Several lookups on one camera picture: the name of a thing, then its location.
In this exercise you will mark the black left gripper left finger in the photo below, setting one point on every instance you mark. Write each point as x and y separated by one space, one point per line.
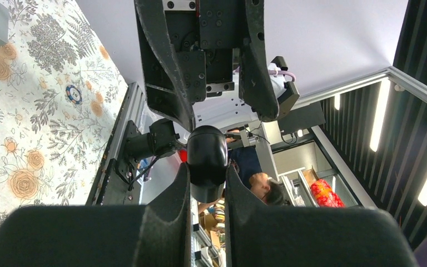
157 234

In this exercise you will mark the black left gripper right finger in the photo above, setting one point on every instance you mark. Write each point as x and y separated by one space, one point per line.
263 235

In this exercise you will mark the person with dark hair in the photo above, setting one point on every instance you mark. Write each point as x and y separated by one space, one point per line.
246 163

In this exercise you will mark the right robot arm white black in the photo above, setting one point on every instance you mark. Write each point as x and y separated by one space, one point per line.
228 109

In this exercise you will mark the red patterned bag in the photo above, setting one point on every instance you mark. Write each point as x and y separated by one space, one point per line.
324 194

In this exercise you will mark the floral patterned table mat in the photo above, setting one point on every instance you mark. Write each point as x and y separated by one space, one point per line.
50 148

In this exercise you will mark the black oval earbud case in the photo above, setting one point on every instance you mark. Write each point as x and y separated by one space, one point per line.
207 162

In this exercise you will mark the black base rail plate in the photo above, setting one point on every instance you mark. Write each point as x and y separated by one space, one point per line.
136 143

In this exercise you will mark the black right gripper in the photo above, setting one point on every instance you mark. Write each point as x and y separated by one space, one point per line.
189 51

